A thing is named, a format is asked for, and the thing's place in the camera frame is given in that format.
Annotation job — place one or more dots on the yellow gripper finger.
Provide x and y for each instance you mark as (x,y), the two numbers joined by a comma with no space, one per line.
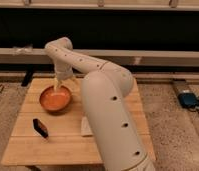
(57,84)
(73,79)

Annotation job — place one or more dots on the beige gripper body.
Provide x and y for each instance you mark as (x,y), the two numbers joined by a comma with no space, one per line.
(63,71)

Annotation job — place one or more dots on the black and brown eraser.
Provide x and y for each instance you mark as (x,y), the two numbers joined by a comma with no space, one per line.
(40,128)

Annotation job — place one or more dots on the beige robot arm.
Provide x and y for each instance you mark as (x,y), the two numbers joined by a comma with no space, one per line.
(103,90)

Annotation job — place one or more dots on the orange bowl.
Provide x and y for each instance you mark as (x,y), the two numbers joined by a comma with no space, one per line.
(53,100)

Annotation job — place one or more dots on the black table leg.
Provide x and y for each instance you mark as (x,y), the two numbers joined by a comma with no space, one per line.
(28,76)

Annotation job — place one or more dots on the beige rectangular block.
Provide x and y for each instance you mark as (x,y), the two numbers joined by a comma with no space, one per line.
(85,127)

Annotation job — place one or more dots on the wooden table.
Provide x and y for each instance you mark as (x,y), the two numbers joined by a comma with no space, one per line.
(64,145)

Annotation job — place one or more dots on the blue device on floor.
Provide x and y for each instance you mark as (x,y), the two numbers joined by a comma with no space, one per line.
(188,100)

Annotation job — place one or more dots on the white horizontal rail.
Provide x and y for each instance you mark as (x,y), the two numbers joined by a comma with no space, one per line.
(124,57)

